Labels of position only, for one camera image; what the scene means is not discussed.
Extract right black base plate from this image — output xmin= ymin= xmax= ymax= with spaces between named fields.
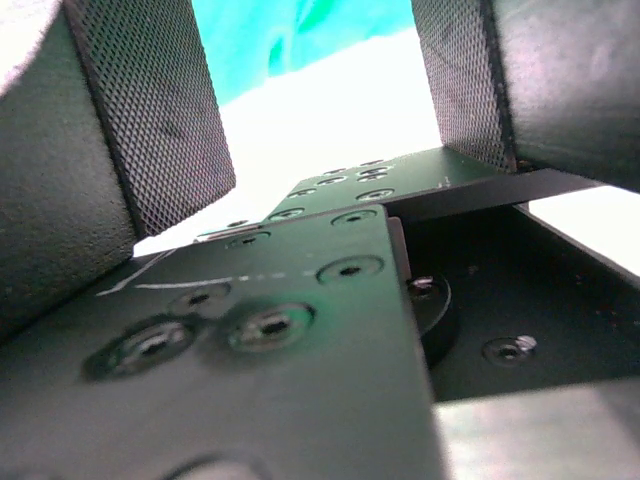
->
xmin=1 ymin=148 xmax=639 ymax=479

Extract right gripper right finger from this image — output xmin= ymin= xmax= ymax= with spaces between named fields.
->
xmin=412 ymin=1 xmax=639 ymax=191

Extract green t shirt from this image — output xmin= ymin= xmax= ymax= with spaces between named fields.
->
xmin=192 ymin=0 xmax=415 ymax=105

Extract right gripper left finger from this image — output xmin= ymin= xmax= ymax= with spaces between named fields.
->
xmin=1 ymin=1 xmax=236 ymax=337

